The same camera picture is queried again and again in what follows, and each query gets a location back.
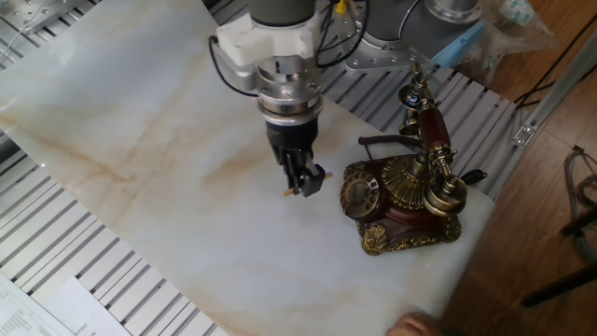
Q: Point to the clear plastic bag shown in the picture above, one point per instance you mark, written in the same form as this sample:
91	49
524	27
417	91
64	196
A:
508	37

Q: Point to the person bare hand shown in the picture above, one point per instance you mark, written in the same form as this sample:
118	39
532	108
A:
412	326

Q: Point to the yellow plastic piece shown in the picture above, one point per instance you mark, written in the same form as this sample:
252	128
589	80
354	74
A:
341	5

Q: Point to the aluminium frame bar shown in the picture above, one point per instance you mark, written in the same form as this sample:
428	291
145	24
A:
550	98

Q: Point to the blank white paper sheet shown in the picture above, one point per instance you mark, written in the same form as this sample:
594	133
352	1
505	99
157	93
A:
88	312

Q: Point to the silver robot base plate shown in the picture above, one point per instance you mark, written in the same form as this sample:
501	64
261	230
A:
387	58

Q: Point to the silver perforated metal plate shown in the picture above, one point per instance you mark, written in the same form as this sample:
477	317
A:
42	14

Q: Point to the maroon brass rotary phone base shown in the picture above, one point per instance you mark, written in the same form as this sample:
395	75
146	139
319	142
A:
396	219

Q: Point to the maroon brass phone handset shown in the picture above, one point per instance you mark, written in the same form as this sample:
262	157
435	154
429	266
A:
434	128

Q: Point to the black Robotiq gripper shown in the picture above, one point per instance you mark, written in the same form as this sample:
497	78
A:
294	137

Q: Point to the glossy marble pattern mat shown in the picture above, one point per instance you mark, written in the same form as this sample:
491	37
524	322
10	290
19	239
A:
140	186

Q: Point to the printed paper sheet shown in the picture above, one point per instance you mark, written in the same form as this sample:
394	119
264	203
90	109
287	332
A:
23	312

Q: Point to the short wooden stick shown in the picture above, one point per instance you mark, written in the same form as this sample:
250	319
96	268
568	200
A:
288	191

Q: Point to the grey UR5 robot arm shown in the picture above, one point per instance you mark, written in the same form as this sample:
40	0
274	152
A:
420	28

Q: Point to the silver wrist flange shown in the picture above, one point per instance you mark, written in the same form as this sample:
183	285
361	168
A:
289	93

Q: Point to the white printed wrist mount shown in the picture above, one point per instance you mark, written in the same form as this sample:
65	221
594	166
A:
266	42

